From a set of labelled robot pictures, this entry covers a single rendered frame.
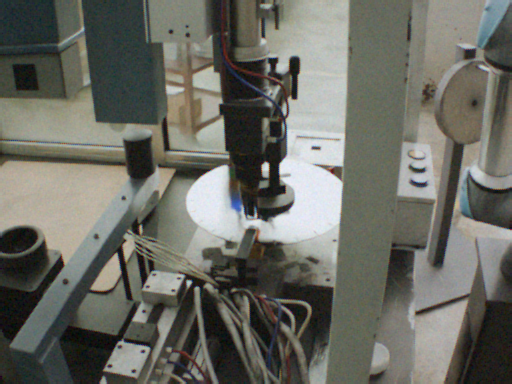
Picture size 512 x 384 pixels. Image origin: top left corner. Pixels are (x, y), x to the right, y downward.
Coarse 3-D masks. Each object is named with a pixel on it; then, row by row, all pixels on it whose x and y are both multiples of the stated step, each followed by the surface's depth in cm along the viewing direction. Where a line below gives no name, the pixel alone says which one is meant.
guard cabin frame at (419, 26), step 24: (264, 0) 145; (264, 24) 148; (408, 96) 149; (408, 120) 152; (0, 144) 185; (24, 144) 183; (48, 144) 181; (72, 144) 180; (168, 144) 173; (216, 168) 172
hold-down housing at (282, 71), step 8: (272, 56) 97; (272, 64) 98; (280, 64) 100; (272, 72) 97; (280, 72) 96; (288, 72) 99; (288, 80) 100; (288, 88) 101; (288, 96) 101; (280, 104) 99; (272, 128) 103; (280, 128) 103; (272, 136) 104; (280, 136) 104; (272, 144) 104; (280, 144) 103; (272, 152) 105; (280, 152) 104; (272, 160) 105; (280, 160) 105
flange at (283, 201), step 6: (288, 186) 122; (288, 192) 120; (294, 192) 120; (264, 198) 118; (270, 198) 118; (276, 198) 118; (282, 198) 118; (288, 198) 118; (294, 198) 119; (264, 204) 116; (270, 204) 116; (276, 204) 116; (282, 204) 116; (288, 204) 117; (264, 210) 116; (270, 210) 116; (276, 210) 116
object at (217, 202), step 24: (288, 168) 131; (312, 168) 131; (192, 192) 123; (216, 192) 123; (312, 192) 122; (336, 192) 122; (192, 216) 115; (216, 216) 115; (240, 216) 115; (264, 216) 115; (288, 216) 114; (312, 216) 114; (336, 216) 114; (240, 240) 108; (264, 240) 108; (288, 240) 108
